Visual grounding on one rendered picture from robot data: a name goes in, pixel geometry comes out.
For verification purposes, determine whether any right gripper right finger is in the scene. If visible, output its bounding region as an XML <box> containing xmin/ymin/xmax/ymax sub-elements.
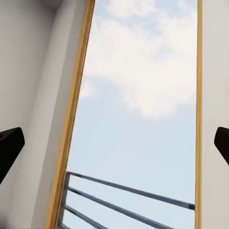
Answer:
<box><xmin>214</xmin><ymin>127</ymin><xmax>229</xmax><ymax>165</ymax></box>

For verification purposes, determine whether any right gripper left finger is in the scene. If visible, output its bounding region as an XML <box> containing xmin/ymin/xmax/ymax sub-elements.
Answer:
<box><xmin>0</xmin><ymin>127</ymin><xmax>25</xmax><ymax>184</ymax></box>

